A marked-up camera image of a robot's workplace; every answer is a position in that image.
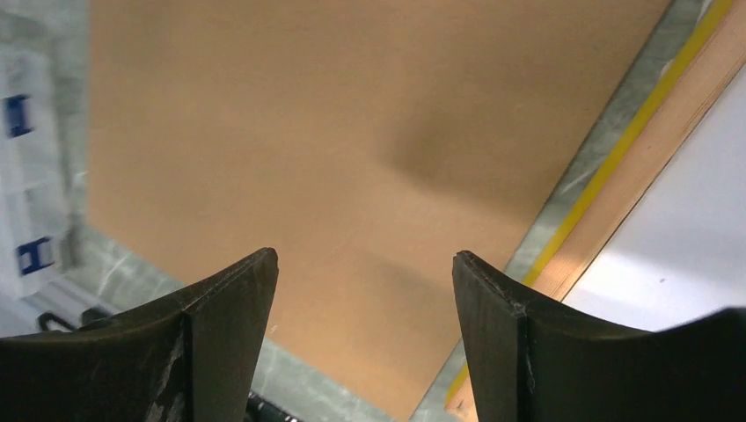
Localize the clear plastic screw box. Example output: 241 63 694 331
1 44 72 299

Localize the yellow picture frame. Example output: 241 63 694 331
519 1 745 305

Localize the building photo print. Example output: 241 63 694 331
565 73 745 331

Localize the brown backing board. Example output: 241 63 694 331
87 0 668 421

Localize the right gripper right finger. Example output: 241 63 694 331
452 251 745 422

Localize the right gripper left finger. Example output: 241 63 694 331
1 248 278 421

